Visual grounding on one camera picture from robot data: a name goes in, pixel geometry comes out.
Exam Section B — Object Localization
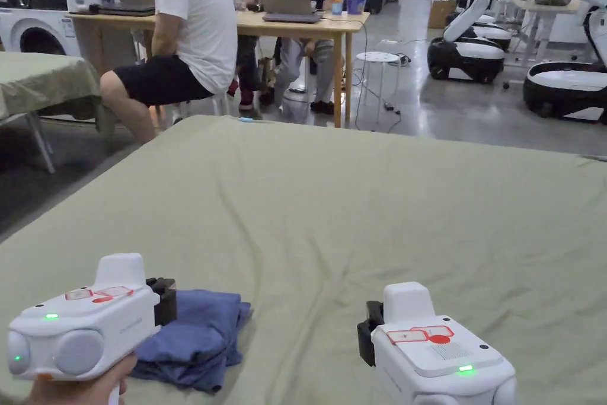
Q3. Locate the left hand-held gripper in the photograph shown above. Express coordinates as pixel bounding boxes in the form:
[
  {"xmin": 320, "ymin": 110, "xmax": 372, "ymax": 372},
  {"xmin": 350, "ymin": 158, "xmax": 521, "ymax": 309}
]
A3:
[{"xmin": 7, "ymin": 253, "xmax": 178, "ymax": 382}]

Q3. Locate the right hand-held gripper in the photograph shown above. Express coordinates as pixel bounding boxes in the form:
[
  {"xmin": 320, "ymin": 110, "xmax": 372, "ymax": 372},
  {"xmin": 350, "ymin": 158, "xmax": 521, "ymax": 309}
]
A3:
[{"xmin": 356, "ymin": 281, "xmax": 517, "ymax": 405}]

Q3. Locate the dark blue shirt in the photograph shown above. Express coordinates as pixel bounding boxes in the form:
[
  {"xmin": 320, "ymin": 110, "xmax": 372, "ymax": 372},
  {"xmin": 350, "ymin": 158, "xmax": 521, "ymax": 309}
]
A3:
[{"xmin": 130, "ymin": 288, "xmax": 254, "ymax": 395}]

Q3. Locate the person's left hand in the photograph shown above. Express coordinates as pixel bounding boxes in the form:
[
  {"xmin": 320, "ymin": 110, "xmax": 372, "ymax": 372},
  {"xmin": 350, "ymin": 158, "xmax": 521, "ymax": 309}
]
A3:
[{"xmin": 25, "ymin": 356, "xmax": 139, "ymax": 405}]

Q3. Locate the bed with pale green sheet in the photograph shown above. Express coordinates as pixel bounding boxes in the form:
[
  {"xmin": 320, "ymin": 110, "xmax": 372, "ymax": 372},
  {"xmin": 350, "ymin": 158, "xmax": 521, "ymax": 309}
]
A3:
[{"xmin": 0, "ymin": 114, "xmax": 607, "ymax": 405}]

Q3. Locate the low table with green sheet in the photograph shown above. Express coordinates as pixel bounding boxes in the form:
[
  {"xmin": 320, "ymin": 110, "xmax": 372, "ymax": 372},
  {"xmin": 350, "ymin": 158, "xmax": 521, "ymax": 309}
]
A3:
[{"xmin": 0, "ymin": 51, "xmax": 116, "ymax": 174}]

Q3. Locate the white washing machine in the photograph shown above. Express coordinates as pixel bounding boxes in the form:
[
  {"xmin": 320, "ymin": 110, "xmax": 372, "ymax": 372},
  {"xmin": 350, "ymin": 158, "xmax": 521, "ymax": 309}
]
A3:
[{"xmin": 0, "ymin": 0, "xmax": 103, "ymax": 58}]

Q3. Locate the white and black robot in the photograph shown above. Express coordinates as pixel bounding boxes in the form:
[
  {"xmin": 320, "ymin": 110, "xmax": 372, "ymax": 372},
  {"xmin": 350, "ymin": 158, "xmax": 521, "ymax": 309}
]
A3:
[
  {"xmin": 522, "ymin": 0, "xmax": 607, "ymax": 125},
  {"xmin": 426, "ymin": 0, "xmax": 528, "ymax": 87}
]

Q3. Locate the white round stool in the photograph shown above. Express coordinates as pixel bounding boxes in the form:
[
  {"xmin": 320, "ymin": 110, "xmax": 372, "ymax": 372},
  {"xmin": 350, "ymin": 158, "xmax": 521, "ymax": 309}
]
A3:
[{"xmin": 355, "ymin": 51, "xmax": 402, "ymax": 124}]

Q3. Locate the brown carton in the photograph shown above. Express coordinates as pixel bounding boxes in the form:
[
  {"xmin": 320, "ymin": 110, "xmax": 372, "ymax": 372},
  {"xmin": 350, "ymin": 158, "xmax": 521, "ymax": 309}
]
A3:
[{"xmin": 427, "ymin": 0, "xmax": 459, "ymax": 30}]

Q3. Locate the long wooden table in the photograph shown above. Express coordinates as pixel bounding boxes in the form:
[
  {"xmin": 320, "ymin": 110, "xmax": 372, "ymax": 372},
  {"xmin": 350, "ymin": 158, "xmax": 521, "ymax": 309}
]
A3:
[{"xmin": 66, "ymin": 0, "xmax": 371, "ymax": 129}]

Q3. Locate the white-legged work table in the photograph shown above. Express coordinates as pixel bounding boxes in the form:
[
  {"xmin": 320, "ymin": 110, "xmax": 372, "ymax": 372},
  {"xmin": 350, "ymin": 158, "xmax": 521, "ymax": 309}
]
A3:
[{"xmin": 508, "ymin": 0, "xmax": 587, "ymax": 70}]

